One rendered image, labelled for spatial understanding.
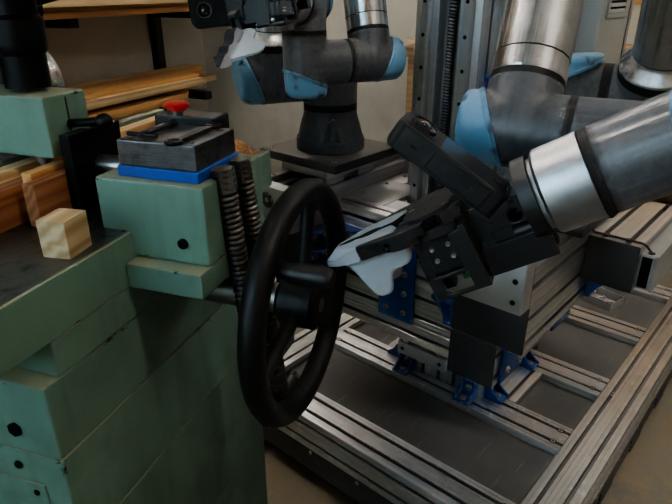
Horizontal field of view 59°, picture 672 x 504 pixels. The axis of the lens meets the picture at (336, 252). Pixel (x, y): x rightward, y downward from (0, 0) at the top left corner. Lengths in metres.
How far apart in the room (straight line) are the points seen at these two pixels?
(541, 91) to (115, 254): 0.46
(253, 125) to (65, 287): 4.02
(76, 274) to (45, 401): 0.12
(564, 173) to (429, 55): 0.76
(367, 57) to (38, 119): 0.55
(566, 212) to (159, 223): 0.41
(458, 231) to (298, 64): 0.58
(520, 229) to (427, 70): 0.73
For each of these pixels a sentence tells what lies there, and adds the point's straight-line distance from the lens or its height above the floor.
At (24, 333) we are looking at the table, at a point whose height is 0.87.
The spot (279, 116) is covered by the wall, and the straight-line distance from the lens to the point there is 4.45.
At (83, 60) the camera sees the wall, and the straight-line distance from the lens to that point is 3.93.
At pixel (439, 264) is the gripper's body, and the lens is 0.54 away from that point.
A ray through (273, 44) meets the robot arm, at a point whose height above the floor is 1.05.
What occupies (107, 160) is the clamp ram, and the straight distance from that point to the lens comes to 0.76.
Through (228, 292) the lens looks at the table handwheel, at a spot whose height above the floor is 0.82.
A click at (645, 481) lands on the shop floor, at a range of 1.79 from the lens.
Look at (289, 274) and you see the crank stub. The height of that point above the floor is 0.89.
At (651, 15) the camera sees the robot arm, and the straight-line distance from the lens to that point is 0.92.
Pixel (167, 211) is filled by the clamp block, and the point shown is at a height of 0.93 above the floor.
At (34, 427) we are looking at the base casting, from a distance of 0.68.
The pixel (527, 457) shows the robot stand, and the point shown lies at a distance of 1.42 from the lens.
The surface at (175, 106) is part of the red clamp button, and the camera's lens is 0.72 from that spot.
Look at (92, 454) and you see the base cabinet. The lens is 0.73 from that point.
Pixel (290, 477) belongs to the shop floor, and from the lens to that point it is 1.62.
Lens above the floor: 1.15
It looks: 25 degrees down
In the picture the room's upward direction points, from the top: straight up
